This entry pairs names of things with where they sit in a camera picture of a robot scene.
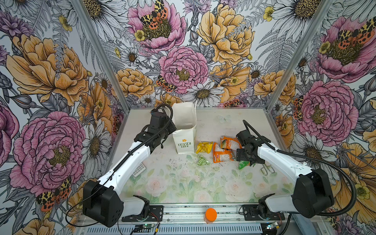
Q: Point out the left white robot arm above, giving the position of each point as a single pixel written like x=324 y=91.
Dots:
x=101 y=199

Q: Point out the left green circuit board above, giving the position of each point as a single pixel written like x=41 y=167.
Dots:
x=145 y=226

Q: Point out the aluminium front rail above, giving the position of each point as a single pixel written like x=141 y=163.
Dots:
x=176 y=213

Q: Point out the orange round button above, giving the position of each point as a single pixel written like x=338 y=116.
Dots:
x=210 y=215

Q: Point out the yellow snack packet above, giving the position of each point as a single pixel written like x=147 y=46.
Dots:
x=204 y=147

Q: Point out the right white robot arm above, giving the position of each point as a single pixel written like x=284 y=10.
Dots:
x=312 y=192

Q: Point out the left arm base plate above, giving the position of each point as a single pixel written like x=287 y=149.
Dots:
x=153 y=214

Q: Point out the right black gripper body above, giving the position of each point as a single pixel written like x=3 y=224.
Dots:
x=244 y=155

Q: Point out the small green candy wrapper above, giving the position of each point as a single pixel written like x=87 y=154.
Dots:
x=202 y=161

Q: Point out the green circuit board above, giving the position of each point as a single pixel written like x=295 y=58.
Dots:
x=145 y=226
x=272 y=226

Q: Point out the white paper bag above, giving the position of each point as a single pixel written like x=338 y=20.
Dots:
x=185 y=121

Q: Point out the green snack packet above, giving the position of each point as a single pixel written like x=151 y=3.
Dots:
x=243 y=164

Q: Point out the right green circuit board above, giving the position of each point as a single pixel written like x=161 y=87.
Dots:
x=272 y=226

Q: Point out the orange snack packet rear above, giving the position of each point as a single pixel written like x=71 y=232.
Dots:
x=230 y=143

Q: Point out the orange white snack packet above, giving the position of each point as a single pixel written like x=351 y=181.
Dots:
x=222 y=155

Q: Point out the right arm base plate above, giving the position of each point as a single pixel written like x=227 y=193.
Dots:
x=252 y=212

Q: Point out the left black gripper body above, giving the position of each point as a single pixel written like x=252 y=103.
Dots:
x=171 y=129

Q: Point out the white calculator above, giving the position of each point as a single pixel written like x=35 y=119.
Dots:
x=139 y=170

